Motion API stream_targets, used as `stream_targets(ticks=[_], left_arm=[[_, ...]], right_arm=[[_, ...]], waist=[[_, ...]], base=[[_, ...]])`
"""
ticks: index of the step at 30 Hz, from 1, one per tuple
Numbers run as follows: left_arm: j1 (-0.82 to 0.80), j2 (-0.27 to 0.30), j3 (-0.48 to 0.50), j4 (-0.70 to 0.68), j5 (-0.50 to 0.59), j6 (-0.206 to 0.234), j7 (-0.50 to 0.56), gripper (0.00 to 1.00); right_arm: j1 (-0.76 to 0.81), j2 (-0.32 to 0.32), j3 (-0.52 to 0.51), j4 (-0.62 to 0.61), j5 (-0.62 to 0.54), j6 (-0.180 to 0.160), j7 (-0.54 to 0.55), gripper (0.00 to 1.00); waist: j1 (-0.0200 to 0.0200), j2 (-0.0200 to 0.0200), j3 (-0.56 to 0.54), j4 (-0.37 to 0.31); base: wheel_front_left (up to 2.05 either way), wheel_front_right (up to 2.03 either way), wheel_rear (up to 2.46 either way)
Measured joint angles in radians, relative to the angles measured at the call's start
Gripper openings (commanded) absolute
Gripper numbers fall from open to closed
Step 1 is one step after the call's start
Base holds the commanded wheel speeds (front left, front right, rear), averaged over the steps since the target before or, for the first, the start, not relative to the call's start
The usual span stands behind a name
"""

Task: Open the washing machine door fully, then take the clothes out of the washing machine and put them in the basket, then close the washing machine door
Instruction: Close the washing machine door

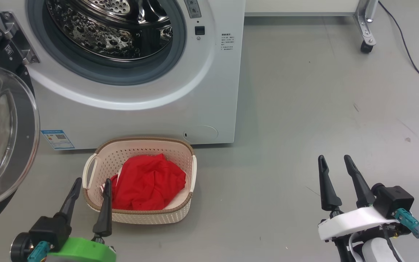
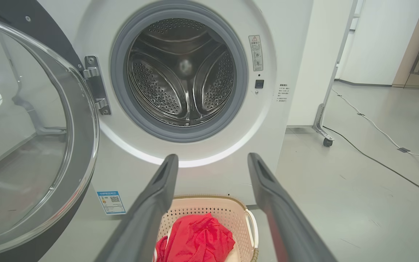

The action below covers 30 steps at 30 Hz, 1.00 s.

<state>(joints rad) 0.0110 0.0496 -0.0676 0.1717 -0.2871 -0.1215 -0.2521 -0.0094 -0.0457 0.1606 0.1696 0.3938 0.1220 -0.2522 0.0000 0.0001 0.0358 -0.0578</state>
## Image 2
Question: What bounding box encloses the blue energy label sticker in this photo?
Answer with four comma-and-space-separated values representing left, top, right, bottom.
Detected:
97, 190, 127, 215

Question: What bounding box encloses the metal stand leg with caster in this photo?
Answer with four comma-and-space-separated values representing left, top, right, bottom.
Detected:
312, 0, 363, 147

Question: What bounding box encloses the white floor cable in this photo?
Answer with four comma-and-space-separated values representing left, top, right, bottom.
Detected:
331, 87, 419, 184

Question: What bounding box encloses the grey warning label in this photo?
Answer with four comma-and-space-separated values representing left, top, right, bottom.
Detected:
248, 35, 264, 72

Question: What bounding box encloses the white front-load washing machine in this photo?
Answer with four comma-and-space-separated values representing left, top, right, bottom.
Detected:
37, 0, 314, 262

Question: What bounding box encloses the red white-striped garment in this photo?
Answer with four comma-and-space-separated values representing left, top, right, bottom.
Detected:
154, 213, 236, 262

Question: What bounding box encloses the washing machine glass door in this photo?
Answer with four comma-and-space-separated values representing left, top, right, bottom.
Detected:
0, 0, 112, 262

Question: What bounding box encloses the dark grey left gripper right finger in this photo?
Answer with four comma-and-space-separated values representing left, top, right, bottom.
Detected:
247, 152, 338, 262

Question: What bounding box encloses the cream perforated laundry basket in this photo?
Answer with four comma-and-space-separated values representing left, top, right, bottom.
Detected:
154, 195, 259, 262

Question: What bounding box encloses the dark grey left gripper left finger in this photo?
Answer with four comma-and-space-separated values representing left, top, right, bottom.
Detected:
95, 154, 179, 262

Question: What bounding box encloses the black floor cable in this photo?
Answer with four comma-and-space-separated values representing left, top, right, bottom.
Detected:
322, 126, 419, 200

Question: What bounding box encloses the brown wooden door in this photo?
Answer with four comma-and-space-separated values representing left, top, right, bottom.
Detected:
392, 0, 419, 90

